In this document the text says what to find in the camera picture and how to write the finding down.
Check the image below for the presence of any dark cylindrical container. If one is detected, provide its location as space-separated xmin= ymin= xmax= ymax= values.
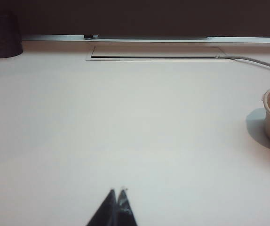
xmin=0 ymin=11 xmax=24 ymax=58

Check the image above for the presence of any grey cable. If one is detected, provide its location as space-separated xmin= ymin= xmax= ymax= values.
xmin=216 ymin=54 xmax=270 ymax=76

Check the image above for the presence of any desk cable flap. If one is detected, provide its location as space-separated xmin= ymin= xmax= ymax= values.
xmin=86 ymin=45 xmax=236 ymax=62

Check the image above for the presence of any aluminium partition rail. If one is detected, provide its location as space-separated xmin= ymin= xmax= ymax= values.
xmin=21 ymin=34 xmax=270 ymax=44

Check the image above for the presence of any brown fabric desk partition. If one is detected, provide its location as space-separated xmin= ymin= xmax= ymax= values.
xmin=0 ymin=0 xmax=270 ymax=39

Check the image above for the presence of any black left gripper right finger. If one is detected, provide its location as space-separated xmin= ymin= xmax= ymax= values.
xmin=113 ymin=187 xmax=138 ymax=226

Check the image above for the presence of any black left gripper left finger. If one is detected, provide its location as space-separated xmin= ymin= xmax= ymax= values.
xmin=86 ymin=188 xmax=117 ymax=226

